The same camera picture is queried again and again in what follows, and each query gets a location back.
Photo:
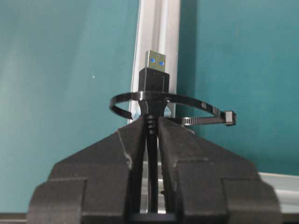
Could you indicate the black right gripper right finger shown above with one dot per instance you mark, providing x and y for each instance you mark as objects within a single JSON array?
[{"x": 207, "y": 184}]

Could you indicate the square aluminium extrusion frame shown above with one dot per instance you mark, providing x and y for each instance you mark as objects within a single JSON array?
[{"x": 158, "y": 30}]

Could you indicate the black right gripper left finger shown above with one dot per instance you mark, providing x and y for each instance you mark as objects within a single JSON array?
[{"x": 100, "y": 184}]

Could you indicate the black zip tie loop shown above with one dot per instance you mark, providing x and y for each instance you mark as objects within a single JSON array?
[{"x": 164, "y": 104}]

